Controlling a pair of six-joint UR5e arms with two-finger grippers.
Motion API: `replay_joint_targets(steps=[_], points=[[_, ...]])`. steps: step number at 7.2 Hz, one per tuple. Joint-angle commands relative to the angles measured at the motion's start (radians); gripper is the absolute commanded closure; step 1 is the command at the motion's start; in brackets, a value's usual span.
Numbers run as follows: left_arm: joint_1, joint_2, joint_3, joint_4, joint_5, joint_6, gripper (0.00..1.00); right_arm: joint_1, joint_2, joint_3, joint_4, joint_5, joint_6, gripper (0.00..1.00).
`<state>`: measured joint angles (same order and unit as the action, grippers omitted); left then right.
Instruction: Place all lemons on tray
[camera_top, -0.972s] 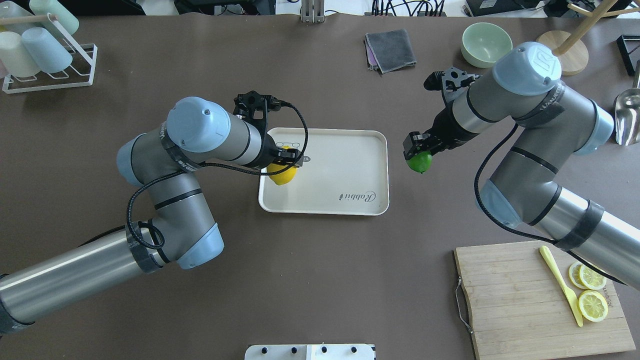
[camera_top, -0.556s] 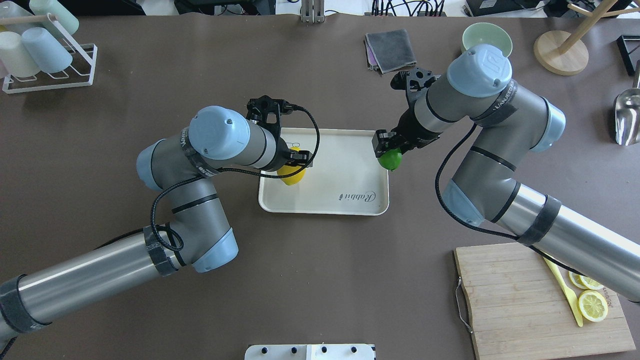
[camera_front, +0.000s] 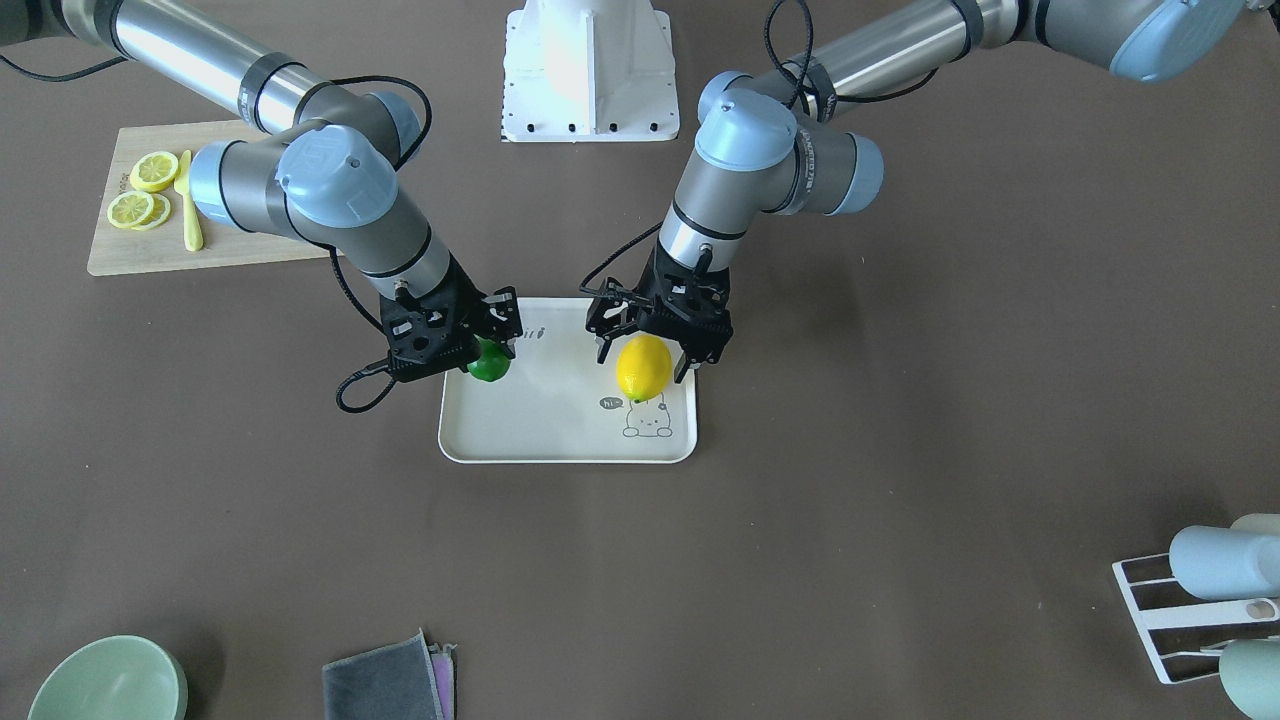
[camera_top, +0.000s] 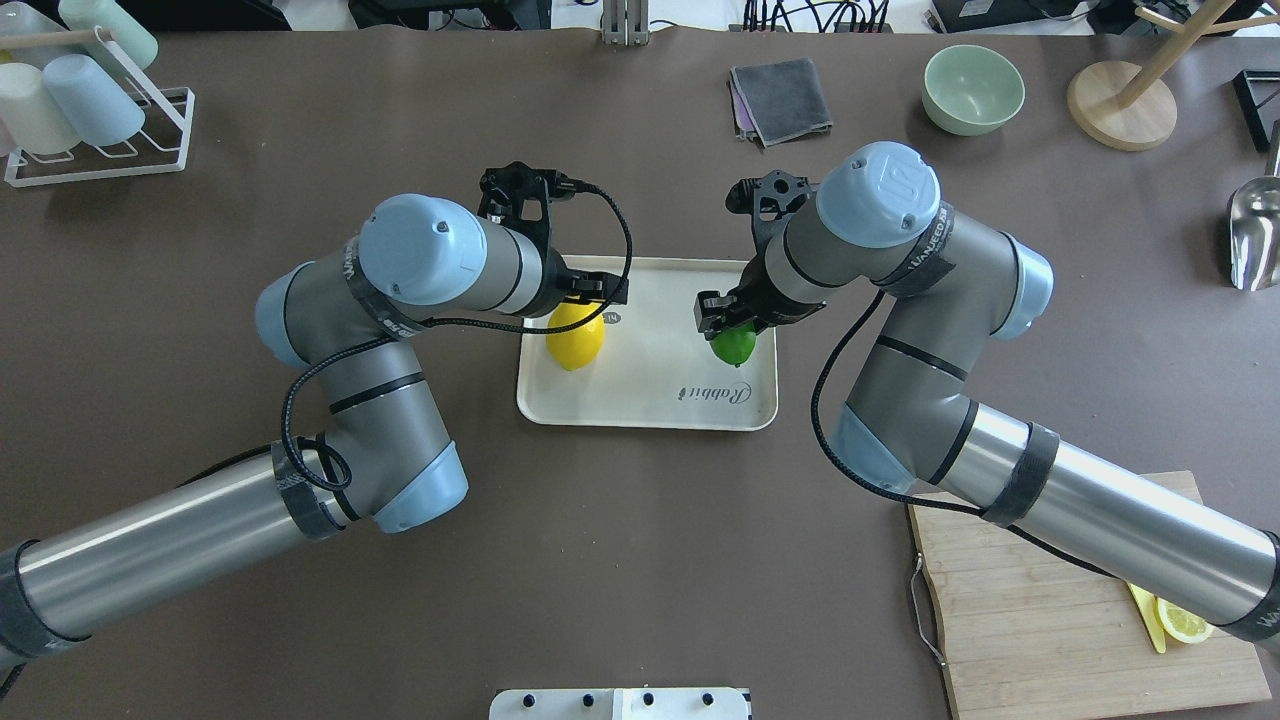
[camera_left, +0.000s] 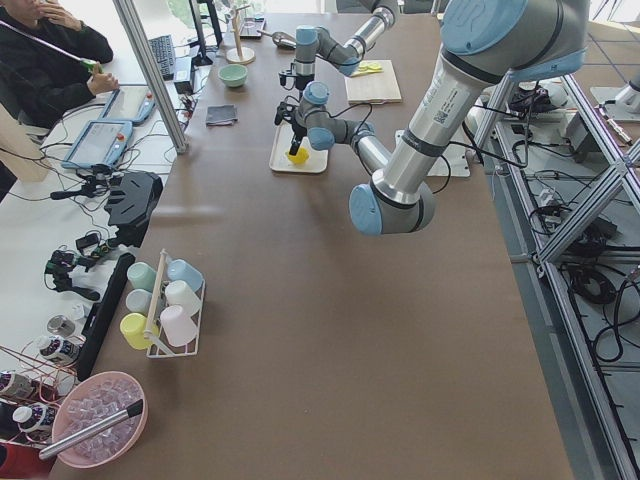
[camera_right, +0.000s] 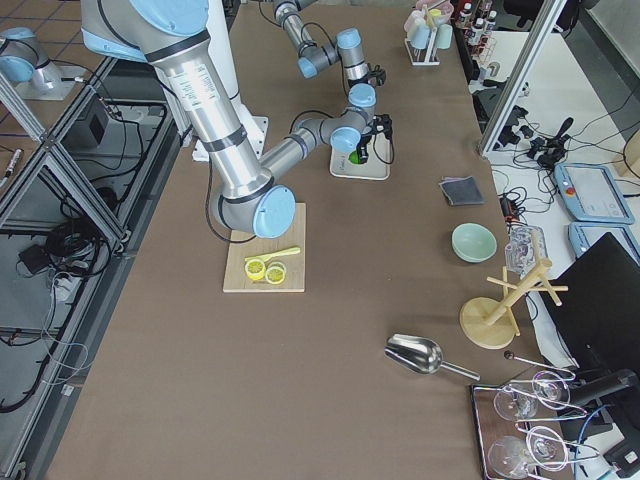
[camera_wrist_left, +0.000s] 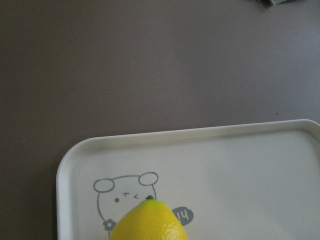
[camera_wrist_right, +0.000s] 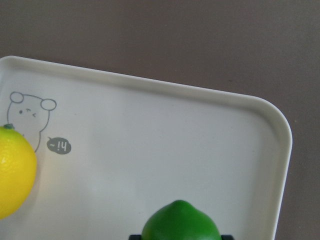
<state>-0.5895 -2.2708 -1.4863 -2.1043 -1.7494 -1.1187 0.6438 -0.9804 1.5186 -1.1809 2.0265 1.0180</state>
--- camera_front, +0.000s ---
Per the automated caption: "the lemon slice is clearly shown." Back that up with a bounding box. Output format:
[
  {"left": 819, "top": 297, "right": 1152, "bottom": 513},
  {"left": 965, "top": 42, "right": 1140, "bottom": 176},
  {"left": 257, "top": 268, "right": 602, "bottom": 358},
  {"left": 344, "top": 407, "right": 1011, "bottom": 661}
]
[
  {"left": 105, "top": 190, "right": 157, "bottom": 229},
  {"left": 132, "top": 193, "right": 172, "bottom": 231},
  {"left": 128, "top": 151, "right": 180, "bottom": 193}
]

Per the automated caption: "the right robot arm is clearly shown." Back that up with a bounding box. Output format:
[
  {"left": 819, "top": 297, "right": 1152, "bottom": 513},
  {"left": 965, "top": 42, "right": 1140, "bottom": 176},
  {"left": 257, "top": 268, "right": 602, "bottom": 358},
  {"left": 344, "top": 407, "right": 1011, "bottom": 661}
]
[{"left": 3, "top": 1, "right": 524, "bottom": 382}]

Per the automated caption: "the yellow lemon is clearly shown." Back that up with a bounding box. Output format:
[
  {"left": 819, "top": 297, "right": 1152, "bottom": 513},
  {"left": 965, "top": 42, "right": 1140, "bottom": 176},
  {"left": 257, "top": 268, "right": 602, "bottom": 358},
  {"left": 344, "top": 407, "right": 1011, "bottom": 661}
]
[{"left": 614, "top": 334, "right": 673, "bottom": 402}]

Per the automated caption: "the grey folded cloth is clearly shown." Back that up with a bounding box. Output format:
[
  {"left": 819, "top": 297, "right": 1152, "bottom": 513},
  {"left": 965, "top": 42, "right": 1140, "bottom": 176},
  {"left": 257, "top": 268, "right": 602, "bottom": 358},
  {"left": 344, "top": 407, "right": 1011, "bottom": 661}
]
[{"left": 323, "top": 633, "right": 457, "bottom": 719}]

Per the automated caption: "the mint green plastic cup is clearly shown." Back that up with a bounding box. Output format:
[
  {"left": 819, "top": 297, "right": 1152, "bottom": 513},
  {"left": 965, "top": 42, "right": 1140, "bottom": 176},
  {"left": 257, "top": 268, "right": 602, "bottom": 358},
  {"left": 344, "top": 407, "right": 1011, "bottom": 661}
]
[{"left": 1219, "top": 639, "right": 1279, "bottom": 719}]

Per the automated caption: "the green lime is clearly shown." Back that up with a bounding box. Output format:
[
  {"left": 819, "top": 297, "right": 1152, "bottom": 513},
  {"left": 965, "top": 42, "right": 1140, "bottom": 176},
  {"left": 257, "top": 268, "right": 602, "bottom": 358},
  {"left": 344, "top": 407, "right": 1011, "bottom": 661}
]
[{"left": 465, "top": 338, "right": 512, "bottom": 383}]

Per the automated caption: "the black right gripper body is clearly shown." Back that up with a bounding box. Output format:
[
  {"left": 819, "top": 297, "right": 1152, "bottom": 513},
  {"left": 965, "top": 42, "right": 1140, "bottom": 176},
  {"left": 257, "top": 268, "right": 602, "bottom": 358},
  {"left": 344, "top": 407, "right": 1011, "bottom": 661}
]
[{"left": 381, "top": 259, "right": 484, "bottom": 382}]

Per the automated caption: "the bamboo cutting board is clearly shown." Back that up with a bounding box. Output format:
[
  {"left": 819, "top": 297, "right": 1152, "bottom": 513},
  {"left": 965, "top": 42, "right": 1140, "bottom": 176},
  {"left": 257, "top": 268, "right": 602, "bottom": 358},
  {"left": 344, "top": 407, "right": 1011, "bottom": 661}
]
[{"left": 87, "top": 120, "right": 328, "bottom": 275}]

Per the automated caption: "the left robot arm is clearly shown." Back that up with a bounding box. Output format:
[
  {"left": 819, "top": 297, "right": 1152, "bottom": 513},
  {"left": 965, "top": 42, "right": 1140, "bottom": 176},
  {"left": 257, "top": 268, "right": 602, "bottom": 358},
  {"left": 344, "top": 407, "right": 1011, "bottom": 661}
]
[{"left": 582, "top": 1, "right": 1245, "bottom": 380}]

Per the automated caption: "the mint green bowl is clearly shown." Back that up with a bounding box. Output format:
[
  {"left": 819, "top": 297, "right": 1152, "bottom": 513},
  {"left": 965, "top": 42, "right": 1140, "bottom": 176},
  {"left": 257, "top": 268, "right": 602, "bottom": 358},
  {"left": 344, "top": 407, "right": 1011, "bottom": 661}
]
[{"left": 28, "top": 635, "right": 188, "bottom": 719}]

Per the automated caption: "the cream rabbit tray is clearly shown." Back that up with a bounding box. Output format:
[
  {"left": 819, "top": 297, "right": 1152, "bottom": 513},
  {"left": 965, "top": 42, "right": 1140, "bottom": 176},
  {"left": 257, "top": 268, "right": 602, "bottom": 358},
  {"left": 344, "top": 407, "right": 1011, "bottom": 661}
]
[{"left": 438, "top": 297, "right": 698, "bottom": 464}]

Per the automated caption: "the light blue plastic cup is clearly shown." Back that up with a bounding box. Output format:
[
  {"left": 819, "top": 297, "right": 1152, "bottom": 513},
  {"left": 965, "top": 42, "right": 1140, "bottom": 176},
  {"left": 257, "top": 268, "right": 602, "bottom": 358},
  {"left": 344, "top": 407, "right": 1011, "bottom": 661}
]
[{"left": 1169, "top": 527, "right": 1279, "bottom": 601}]

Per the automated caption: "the white wire cup rack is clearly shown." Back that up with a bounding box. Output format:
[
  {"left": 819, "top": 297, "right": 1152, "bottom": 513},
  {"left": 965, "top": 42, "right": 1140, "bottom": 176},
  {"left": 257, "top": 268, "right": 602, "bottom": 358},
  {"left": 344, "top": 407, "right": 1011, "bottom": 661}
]
[{"left": 1111, "top": 553, "right": 1279, "bottom": 685}]

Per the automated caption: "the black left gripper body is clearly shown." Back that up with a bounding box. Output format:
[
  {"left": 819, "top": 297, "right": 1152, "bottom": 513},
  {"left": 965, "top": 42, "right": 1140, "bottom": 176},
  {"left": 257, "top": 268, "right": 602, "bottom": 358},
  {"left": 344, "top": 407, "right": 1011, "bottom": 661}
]
[{"left": 635, "top": 245, "right": 733, "bottom": 351}]

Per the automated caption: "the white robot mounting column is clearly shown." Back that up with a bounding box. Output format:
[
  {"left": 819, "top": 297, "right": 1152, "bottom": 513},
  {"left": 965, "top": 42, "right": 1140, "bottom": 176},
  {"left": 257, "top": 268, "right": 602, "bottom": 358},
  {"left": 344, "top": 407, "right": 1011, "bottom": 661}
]
[{"left": 500, "top": 1, "right": 680, "bottom": 143}]

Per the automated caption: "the yellow plastic knife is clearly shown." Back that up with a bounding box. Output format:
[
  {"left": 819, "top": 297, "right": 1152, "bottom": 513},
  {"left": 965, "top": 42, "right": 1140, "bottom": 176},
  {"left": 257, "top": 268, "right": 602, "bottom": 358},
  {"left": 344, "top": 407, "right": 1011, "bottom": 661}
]
[{"left": 173, "top": 149, "right": 204, "bottom": 252}]

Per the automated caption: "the pale green plastic cup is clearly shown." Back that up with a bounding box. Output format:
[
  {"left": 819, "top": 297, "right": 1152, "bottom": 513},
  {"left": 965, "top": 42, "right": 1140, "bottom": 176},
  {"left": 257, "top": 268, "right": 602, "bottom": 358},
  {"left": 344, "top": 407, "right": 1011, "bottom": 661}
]
[{"left": 1230, "top": 512, "right": 1280, "bottom": 536}]

